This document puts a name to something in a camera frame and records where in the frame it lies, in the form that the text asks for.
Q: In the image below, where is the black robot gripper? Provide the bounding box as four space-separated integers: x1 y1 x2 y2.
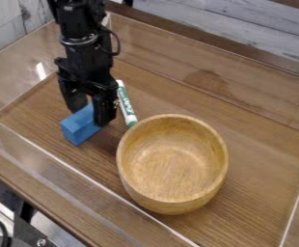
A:
54 28 121 127

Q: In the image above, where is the blue foam block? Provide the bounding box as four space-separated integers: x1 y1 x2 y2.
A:
59 103 102 146

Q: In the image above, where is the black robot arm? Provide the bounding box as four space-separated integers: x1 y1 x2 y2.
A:
47 0 122 126

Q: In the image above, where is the brown wooden bowl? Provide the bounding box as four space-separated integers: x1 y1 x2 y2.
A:
117 114 230 215

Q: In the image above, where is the green and white marker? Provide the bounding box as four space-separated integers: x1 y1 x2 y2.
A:
118 80 138 127

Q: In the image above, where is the clear acrylic tray wall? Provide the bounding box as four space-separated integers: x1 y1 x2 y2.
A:
0 13 299 247

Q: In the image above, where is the black metal table bracket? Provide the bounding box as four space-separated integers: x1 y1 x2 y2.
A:
13 199 58 247

